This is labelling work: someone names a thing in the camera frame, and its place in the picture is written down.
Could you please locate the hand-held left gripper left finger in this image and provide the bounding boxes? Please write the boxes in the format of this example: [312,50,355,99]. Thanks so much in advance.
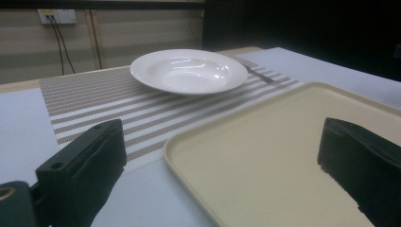
[29,118,128,227]

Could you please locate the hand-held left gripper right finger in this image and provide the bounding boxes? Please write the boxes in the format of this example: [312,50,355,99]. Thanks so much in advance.
[317,116,401,227]

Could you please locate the beige plastic tray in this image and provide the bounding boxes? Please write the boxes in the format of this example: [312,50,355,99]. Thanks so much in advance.
[163,81,401,227]

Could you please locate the white deep plate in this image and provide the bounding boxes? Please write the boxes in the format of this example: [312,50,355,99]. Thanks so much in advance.
[129,48,250,96]

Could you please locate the striped woven placemat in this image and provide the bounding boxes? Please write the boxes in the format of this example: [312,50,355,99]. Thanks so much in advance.
[39,52,305,175]

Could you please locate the metal fork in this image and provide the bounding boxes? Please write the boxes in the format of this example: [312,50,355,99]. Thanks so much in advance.
[242,64,280,86]

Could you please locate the black cable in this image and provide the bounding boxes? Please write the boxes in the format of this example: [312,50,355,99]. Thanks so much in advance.
[46,14,65,77]
[50,14,77,75]

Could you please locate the white wall socket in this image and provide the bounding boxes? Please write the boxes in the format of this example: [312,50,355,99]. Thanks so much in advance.
[37,9,78,26]

